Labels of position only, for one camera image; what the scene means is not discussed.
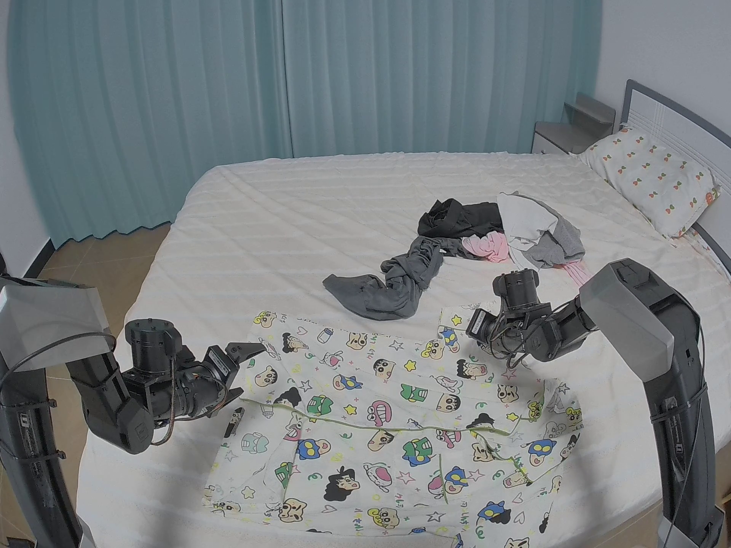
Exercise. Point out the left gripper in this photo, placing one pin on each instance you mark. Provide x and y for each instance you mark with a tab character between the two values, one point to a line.
194	397

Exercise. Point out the white printed pyjama top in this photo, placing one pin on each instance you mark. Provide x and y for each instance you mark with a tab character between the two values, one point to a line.
400	420

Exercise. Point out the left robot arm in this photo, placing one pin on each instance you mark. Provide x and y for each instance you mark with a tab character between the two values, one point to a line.
114	403

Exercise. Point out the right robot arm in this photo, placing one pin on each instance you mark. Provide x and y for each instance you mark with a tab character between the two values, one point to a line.
639	317

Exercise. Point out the bed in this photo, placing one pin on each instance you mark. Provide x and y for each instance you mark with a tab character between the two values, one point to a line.
285	220

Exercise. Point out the dark grey garment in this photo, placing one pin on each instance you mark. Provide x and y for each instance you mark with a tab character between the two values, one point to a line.
377	300

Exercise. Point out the black garment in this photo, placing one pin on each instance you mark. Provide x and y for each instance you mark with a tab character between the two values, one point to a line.
462	217

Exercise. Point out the pink garment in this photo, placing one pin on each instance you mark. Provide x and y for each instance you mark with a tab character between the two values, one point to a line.
485	246

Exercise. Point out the white and grey garment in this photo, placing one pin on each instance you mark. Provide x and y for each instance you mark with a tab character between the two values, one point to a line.
531	220

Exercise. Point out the grey bedside table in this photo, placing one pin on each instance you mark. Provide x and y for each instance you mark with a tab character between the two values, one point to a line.
557	134

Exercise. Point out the white printed pillow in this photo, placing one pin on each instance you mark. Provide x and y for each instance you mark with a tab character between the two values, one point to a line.
651	180

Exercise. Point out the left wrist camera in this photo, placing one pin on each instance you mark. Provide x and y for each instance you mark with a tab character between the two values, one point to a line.
216	360

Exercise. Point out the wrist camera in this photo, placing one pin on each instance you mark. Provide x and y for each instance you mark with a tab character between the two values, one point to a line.
216	360
478	324

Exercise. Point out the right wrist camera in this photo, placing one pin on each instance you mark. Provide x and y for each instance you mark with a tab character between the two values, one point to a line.
478	324

